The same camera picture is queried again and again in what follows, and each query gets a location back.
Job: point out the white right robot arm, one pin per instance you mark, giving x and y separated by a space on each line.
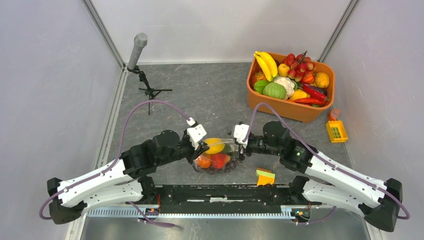
377 201

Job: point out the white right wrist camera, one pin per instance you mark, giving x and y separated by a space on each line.
240 134

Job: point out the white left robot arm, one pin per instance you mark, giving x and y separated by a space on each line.
125 179

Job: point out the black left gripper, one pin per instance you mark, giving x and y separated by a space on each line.
203 147

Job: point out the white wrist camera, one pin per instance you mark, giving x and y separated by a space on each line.
240 134
196 132

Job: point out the orange textured toy fruit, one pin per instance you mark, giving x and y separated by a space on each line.
258 76

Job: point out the yellow toy potato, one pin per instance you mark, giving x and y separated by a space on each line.
322 80

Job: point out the yellow toy lemon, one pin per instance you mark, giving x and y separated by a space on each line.
216 145

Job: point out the small orange toy piece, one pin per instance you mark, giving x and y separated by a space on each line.
334 114

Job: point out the red toy chili pepper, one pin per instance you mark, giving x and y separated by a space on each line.
313 93

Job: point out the green toy cabbage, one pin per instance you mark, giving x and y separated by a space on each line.
275 90

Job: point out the orange toy pumpkin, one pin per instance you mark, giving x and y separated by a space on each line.
203 161

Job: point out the green toy lime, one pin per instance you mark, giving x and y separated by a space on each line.
260 85

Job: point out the small yellow toy fruit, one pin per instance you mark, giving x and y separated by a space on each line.
283 70

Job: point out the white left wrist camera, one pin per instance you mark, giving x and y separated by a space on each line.
196 132

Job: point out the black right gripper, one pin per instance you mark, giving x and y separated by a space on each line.
242 150

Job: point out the clear dotted zip top bag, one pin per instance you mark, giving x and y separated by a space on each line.
226 141

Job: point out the yellow banana bunch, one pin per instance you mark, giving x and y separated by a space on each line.
267 64

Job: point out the dark purple grape bunch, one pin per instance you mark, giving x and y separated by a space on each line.
228 167

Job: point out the orange plastic bin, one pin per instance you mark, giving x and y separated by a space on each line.
286 108

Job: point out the yellow toy basket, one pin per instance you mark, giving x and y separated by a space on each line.
336 131

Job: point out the small red toy pepper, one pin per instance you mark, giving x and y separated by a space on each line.
308 77

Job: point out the orange yellow block stack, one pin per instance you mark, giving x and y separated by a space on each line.
265 177

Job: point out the yellow toy pepper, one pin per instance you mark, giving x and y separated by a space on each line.
299 94

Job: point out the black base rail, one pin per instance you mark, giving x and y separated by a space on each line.
224 199

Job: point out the red grape bunch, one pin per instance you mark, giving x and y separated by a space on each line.
299 66

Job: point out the white toy cauliflower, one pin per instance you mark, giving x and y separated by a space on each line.
287 83

